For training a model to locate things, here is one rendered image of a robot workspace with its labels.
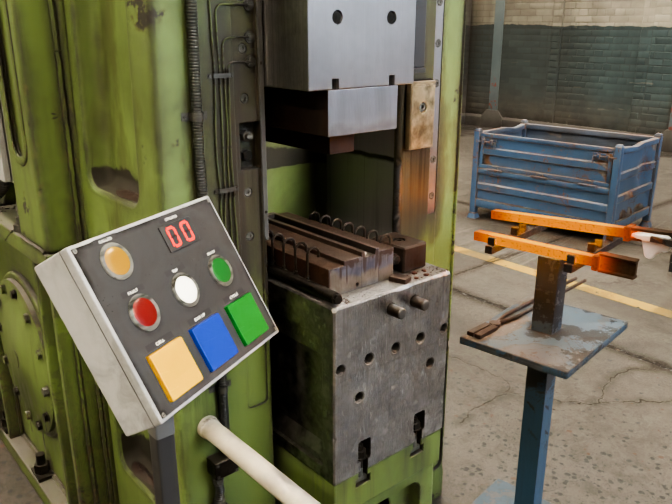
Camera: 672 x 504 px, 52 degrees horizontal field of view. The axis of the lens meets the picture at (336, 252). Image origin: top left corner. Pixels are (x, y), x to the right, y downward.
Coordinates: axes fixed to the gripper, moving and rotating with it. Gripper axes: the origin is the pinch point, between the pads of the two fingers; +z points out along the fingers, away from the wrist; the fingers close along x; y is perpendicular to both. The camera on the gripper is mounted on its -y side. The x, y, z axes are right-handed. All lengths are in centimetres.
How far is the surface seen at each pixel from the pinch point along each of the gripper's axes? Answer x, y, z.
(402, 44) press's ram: -40, -42, 42
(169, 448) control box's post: -106, 26, 42
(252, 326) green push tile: -94, 4, 32
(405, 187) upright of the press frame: -21, -6, 54
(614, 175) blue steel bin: 307, 45, 115
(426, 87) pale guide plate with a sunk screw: -17, -32, 51
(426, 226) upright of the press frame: -12, 6, 52
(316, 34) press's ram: -64, -44, 45
